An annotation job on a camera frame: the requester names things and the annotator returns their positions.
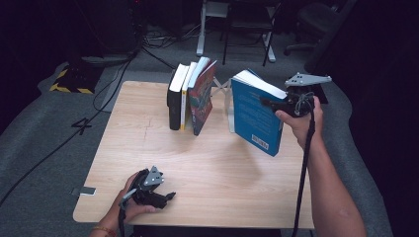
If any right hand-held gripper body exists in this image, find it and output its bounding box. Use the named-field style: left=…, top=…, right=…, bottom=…
left=284, top=72, right=333, bottom=119

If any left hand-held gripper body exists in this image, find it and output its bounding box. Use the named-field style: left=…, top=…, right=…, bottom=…
left=129, top=165, right=166, bottom=207

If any blue book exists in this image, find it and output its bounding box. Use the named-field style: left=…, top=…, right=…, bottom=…
left=229, top=67, right=289, bottom=158

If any white expandable book rack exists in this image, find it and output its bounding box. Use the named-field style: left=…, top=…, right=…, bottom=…
left=210, top=75, right=237, bottom=134

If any red illustrated book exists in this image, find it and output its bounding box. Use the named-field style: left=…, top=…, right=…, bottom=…
left=185, top=55, right=218, bottom=137

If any black hardcover book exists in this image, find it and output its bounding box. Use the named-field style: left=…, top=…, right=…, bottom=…
left=165, top=62, right=191, bottom=131

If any yellow book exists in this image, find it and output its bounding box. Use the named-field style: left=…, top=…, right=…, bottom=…
left=179, top=60, right=199, bottom=131

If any person's left hand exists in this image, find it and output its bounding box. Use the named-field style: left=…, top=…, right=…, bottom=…
left=107, top=171, right=158, bottom=229

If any person's right hand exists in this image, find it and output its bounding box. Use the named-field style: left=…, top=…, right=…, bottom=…
left=274, top=95, right=325, bottom=151

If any grey tape strip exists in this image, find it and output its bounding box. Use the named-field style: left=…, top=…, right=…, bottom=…
left=70, top=186, right=98, bottom=198

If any dark slanted stand pole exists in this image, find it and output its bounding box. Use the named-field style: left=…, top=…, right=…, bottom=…
left=302, top=0, right=360, bottom=80

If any dark office chair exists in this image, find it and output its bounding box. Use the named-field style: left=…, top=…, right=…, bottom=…
left=283, top=2, right=341, bottom=57

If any black folding chair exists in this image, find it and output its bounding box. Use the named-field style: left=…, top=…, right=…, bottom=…
left=221, top=0, right=282, bottom=67

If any grey stand base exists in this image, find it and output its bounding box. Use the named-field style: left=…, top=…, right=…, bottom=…
left=80, top=53, right=133, bottom=67

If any dark equipment cabinet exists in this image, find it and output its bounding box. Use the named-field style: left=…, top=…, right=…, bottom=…
left=74, top=0, right=146, bottom=57

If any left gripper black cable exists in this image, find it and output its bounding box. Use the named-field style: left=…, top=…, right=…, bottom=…
left=118, top=188, right=138, bottom=237

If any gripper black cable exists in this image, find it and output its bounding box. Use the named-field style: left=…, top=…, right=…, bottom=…
left=118, top=188, right=138, bottom=237
left=291, top=93, right=317, bottom=237

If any orange wrist bracelet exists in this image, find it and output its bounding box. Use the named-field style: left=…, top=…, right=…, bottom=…
left=91, top=224, right=119, bottom=237

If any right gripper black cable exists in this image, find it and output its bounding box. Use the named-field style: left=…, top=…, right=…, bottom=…
left=291, top=93, right=317, bottom=237

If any white desk frame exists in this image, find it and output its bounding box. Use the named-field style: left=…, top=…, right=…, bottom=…
left=195, top=0, right=278, bottom=64

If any black floor cable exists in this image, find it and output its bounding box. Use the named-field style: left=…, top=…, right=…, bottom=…
left=140, top=45, right=179, bottom=72
left=0, top=48, right=141, bottom=206
left=92, top=58, right=133, bottom=114

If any tangle of floor cables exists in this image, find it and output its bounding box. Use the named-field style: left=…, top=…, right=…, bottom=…
left=142, top=22, right=200, bottom=51

